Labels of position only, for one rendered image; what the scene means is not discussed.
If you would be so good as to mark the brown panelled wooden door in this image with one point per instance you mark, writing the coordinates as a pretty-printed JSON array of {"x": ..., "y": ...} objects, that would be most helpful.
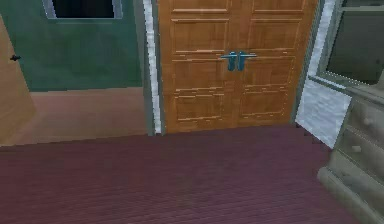
[
  {"x": 200, "y": 76},
  {"x": 273, "y": 76}
]

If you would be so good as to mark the grey-green chest of drawers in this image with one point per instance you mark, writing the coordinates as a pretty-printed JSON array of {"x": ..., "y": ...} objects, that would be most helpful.
[{"x": 361, "y": 146}]

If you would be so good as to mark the plain light brown door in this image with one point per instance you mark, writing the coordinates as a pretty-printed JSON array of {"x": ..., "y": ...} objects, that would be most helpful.
[{"x": 11, "y": 100}]

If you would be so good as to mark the dark window with grey frame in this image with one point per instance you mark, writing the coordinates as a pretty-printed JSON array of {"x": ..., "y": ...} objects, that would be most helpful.
[{"x": 83, "y": 8}]

